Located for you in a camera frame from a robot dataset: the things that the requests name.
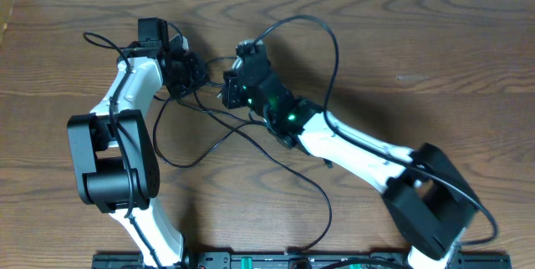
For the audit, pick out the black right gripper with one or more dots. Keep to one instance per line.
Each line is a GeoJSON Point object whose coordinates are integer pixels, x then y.
{"type": "Point", "coordinates": [235, 85]}

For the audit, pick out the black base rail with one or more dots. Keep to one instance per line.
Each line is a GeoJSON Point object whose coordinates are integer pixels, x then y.
{"type": "Point", "coordinates": [226, 260]}

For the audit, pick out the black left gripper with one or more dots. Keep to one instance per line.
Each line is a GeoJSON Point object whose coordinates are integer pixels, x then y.
{"type": "Point", "coordinates": [200, 74]}

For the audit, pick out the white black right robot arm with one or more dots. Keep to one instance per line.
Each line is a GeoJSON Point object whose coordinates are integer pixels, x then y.
{"type": "Point", "coordinates": [428, 199]}

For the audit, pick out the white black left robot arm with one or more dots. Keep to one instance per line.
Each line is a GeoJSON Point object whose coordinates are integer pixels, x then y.
{"type": "Point", "coordinates": [115, 164]}

